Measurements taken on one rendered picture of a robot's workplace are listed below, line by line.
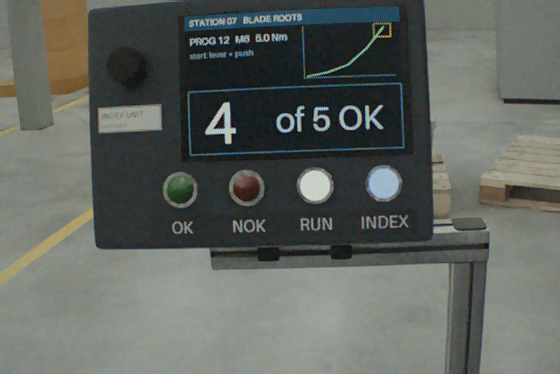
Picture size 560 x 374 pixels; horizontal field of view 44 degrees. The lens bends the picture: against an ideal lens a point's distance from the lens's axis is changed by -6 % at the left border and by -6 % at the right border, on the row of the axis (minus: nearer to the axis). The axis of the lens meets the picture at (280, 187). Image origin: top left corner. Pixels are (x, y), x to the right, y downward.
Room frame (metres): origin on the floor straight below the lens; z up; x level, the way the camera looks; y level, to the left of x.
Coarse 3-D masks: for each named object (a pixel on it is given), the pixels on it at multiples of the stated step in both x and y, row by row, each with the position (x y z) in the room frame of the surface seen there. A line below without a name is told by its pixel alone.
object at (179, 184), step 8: (176, 176) 0.52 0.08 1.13; (184, 176) 0.52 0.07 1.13; (192, 176) 0.53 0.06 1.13; (168, 184) 0.52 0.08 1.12; (176, 184) 0.52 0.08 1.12; (184, 184) 0.52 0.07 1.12; (192, 184) 0.52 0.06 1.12; (168, 192) 0.52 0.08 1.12; (176, 192) 0.52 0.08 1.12; (184, 192) 0.52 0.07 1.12; (192, 192) 0.52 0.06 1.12; (168, 200) 0.52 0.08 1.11; (176, 200) 0.52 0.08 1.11; (184, 200) 0.52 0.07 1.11; (192, 200) 0.52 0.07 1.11
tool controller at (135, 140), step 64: (192, 0) 0.56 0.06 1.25; (256, 0) 0.55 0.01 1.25; (320, 0) 0.55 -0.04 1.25; (384, 0) 0.54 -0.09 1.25; (128, 64) 0.54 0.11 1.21; (192, 64) 0.55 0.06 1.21; (256, 64) 0.54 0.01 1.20; (320, 64) 0.54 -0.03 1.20; (384, 64) 0.53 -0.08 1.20; (128, 128) 0.54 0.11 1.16; (256, 128) 0.53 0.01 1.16; (320, 128) 0.52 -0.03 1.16; (384, 128) 0.52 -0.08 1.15; (128, 192) 0.53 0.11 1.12
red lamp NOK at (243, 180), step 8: (232, 176) 0.52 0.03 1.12; (240, 176) 0.52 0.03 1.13; (248, 176) 0.52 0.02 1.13; (256, 176) 0.52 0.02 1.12; (232, 184) 0.52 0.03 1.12; (240, 184) 0.51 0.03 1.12; (248, 184) 0.51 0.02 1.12; (256, 184) 0.51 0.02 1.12; (264, 184) 0.52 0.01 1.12; (232, 192) 0.52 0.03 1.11; (240, 192) 0.51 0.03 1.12; (248, 192) 0.51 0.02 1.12; (256, 192) 0.51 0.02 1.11; (240, 200) 0.51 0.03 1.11; (248, 200) 0.51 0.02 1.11; (256, 200) 0.51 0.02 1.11
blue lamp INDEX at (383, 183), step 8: (376, 168) 0.51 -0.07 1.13; (384, 168) 0.51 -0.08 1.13; (392, 168) 0.51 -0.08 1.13; (368, 176) 0.51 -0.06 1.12; (376, 176) 0.51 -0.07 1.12; (384, 176) 0.50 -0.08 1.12; (392, 176) 0.50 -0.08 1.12; (400, 176) 0.51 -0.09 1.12; (368, 184) 0.51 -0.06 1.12; (376, 184) 0.50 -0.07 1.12; (384, 184) 0.50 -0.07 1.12; (392, 184) 0.50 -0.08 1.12; (400, 184) 0.51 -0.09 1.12; (368, 192) 0.51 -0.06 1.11; (376, 192) 0.50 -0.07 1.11; (384, 192) 0.50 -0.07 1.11; (392, 192) 0.50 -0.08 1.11; (376, 200) 0.51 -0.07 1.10; (384, 200) 0.50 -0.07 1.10
